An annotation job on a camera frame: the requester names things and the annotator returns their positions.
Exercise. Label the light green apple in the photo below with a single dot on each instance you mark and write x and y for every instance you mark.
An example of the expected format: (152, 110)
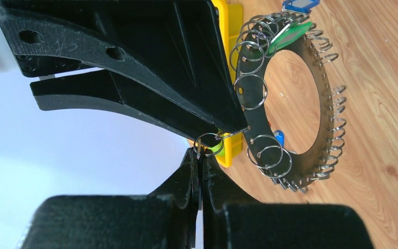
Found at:
(216, 149)

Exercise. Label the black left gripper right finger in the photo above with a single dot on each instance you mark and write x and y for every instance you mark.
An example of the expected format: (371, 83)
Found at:
(235, 219)

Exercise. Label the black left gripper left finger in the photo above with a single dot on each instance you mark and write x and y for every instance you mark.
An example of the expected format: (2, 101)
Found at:
(164, 218)

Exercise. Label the yellow plastic tray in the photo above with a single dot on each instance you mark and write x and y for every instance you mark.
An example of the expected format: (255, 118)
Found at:
(230, 20)

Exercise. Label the key bunch with coloured tags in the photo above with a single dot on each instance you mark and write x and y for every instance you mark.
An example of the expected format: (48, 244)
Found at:
(300, 6)

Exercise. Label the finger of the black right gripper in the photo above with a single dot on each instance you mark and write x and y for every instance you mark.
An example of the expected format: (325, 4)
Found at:
(108, 91)
(173, 48)

